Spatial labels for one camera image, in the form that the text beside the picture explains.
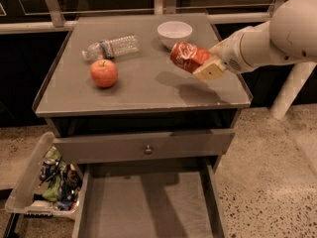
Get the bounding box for clear plastic bin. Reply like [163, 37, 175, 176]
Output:
[5, 132, 79, 220]

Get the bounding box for clear plastic water bottle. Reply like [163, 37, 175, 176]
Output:
[81, 34, 139, 61]

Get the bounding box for grey cabinet with counter top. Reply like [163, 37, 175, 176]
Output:
[32, 12, 254, 174]

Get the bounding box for red coke can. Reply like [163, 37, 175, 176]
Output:
[170, 42, 211, 73]

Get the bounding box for metal railing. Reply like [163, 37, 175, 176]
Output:
[0, 0, 287, 35]

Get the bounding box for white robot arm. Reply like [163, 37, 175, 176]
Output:
[193, 0, 317, 119]

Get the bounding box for white ceramic bowl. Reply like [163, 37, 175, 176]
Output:
[157, 21, 192, 50]

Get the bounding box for snack packages in bin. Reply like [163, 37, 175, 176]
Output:
[34, 146, 82, 211]

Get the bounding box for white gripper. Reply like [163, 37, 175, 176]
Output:
[193, 35, 252, 80]

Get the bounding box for red apple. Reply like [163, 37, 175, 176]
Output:
[90, 59, 118, 88]

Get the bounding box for grey top drawer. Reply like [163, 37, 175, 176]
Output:
[53, 129, 235, 164]

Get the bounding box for round metal drawer knob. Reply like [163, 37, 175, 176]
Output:
[144, 145, 153, 155]

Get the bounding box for grey open middle drawer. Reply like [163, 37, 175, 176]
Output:
[72, 158, 229, 238]

